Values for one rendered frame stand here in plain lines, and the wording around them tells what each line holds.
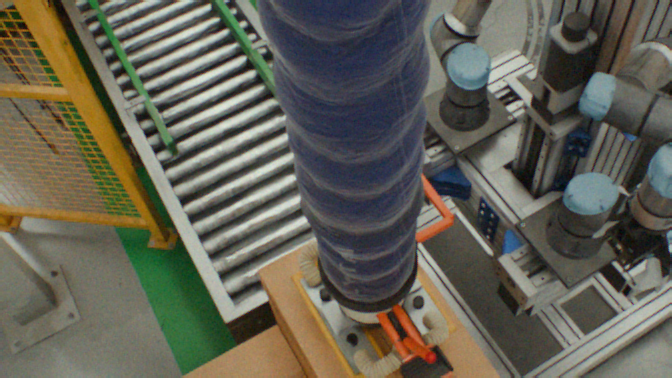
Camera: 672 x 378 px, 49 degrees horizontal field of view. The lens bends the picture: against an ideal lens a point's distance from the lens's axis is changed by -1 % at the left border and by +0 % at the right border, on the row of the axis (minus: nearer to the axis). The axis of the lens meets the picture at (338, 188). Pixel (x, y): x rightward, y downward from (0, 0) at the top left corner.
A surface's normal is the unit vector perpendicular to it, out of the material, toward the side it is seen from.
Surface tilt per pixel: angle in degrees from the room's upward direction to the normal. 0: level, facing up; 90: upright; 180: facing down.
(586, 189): 7
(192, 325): 0
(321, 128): 82
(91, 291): 0
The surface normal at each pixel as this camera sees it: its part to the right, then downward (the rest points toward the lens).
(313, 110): -0.35, 0.71
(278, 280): -0.07, -0.53
